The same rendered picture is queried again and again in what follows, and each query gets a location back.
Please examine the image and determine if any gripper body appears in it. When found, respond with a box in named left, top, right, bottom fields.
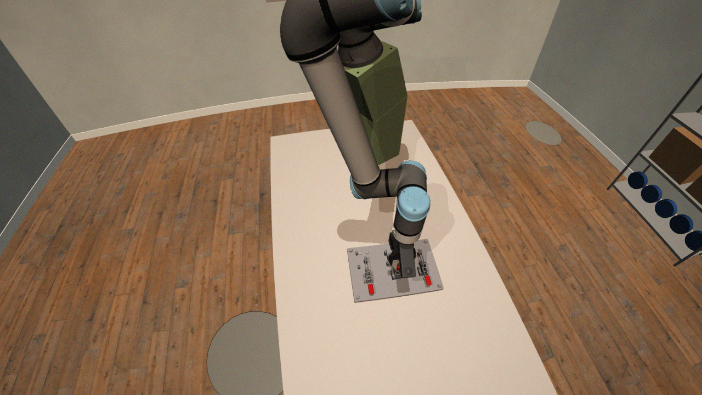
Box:
left=389, top=232, right=408, bottom=259

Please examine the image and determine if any grey toggle clamp with red handle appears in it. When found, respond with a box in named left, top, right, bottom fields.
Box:
left=363, top=256, right=374, bottom=294

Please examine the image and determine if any red-handled toggle clamp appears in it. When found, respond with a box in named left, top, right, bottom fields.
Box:
left=417, top=249, right=432, bottom=285

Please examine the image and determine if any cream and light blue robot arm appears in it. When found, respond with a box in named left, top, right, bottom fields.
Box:
left=280, top=0, right=431, bottom=278

